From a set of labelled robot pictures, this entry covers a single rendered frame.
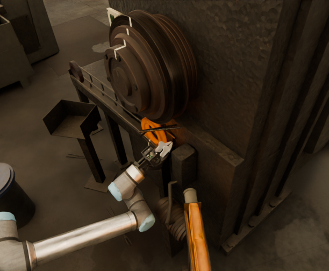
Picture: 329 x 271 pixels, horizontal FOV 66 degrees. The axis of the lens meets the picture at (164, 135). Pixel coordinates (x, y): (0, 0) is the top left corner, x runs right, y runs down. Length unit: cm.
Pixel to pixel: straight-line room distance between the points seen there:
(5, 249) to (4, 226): 10
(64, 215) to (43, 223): 15
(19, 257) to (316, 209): 180
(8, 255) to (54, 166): 139
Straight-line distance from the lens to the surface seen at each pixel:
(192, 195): 116
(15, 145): 281
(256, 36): 80
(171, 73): 90
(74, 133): 169
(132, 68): 95
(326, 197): 222
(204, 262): 94
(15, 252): 111
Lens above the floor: 168
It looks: 45 degrees down
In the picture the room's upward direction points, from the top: 5 degrees counter-clockwise
